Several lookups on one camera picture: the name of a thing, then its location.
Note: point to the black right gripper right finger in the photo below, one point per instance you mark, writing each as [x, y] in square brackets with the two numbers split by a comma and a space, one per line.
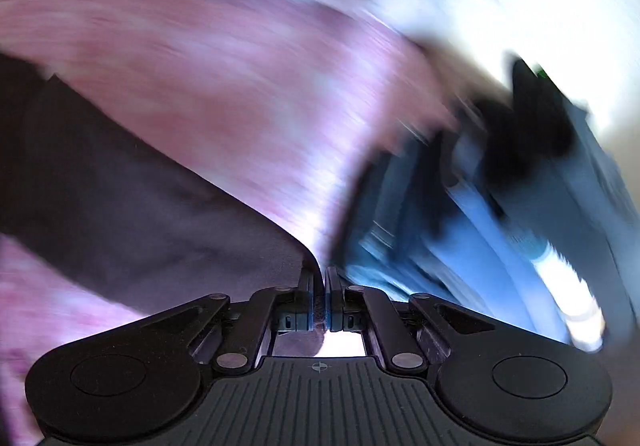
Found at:
[497, 381]

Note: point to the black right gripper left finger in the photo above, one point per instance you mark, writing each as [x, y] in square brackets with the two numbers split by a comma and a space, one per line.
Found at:
[137, 381]

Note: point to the dark brown garment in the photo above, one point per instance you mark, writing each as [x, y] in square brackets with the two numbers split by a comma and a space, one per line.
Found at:
[118, 217]

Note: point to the blue folded clothes pile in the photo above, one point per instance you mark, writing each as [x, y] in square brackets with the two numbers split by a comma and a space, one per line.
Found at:
[518, 214]

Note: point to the pink floral blanket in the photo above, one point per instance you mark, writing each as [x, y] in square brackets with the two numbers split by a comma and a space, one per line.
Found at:
[279, 103]

